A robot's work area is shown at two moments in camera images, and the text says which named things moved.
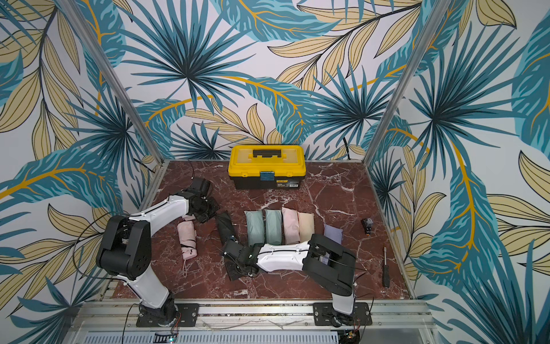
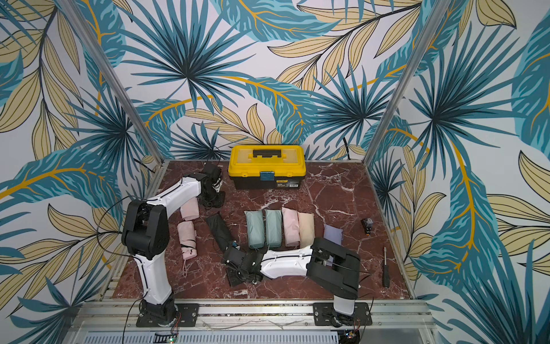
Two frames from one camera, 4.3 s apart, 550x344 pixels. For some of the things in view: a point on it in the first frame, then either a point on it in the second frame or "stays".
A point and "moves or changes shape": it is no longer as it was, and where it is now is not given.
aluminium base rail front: x=256 y=322 stays
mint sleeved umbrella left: x=255 y=222 stays
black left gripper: x=215 y=206 → x=219 y=203
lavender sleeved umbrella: x=333 y=233 stays
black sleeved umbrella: x=225 y=226 moves or changes shape
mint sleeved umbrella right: x=273 y=226 stays
